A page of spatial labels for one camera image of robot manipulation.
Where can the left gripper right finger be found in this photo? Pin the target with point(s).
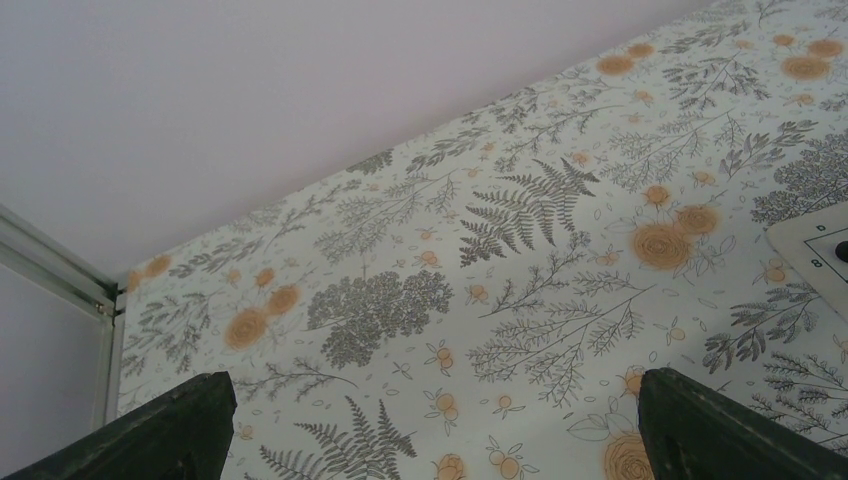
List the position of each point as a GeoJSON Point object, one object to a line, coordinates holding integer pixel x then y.
{"type": "Point", "coordinates": [691, 431]}

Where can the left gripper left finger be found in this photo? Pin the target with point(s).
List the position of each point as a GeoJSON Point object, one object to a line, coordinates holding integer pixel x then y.
{"type": "Point", "coordinates": [185, 433]}

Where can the black rook on board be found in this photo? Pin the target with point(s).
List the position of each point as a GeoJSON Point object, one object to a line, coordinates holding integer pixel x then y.
{"type": "Point", "coordinates": [841, 251]}

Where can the green white chessboard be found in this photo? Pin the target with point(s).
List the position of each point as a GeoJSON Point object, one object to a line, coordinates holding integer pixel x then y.
{"type": "Point", "coordinates": [807, 243]}

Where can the floral tablecloth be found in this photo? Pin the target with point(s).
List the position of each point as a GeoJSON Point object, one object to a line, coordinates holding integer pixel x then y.
{"type": "Point", "coordinates": [482, 301]}

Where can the left aluminium corner post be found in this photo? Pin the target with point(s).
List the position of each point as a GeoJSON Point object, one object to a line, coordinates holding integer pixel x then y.
{"type": "Point", "coordinates": [41, 259]}

